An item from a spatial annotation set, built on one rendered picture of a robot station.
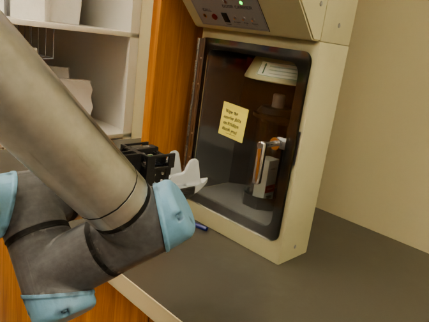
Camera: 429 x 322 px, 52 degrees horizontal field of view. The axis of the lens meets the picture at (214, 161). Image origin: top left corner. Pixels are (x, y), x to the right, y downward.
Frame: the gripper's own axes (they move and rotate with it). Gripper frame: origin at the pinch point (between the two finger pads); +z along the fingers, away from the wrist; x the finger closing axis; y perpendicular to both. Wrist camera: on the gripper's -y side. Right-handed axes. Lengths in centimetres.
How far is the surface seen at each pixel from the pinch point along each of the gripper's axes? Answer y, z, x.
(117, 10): 29, 65, 127
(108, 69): 2, 65, 131
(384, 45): 28, 66, 2
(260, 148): 4.7, 16.4, -0.4
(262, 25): 27.8, 18.5, 5.6
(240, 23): 27.6, 18.7, 11.5
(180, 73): 14.4, 21.9, 31.6
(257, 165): 1.2, 16.4, -0.5
